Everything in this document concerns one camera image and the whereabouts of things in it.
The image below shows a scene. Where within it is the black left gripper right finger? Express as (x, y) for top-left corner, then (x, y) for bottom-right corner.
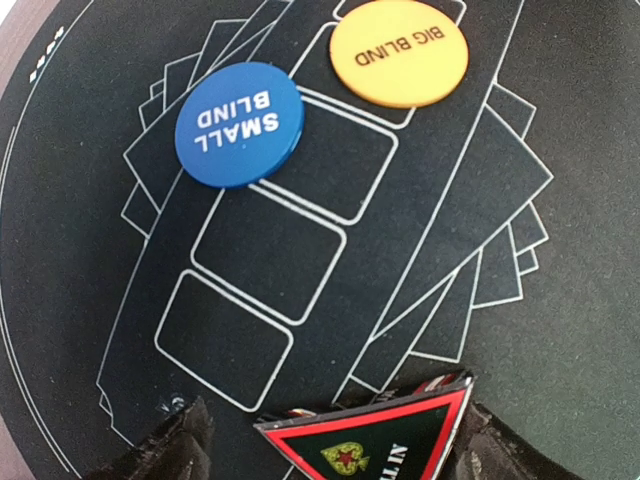
(452, 402), (580, 480)

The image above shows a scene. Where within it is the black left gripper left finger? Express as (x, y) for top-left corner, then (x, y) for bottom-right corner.
(84, 397), (215, 480)

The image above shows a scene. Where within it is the red triangular all-in marker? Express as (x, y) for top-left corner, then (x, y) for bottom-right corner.
(254, 370), (475, 479)

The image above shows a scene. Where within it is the blue small blind button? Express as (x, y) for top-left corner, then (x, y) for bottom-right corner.
(174, 62), (305, 189)

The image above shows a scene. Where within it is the yellow big blind button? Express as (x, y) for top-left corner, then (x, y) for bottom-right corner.
(329, 1), (470, 109)

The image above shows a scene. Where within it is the round black poker mat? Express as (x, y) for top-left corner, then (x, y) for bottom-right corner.
(1, 1), (639, 479)

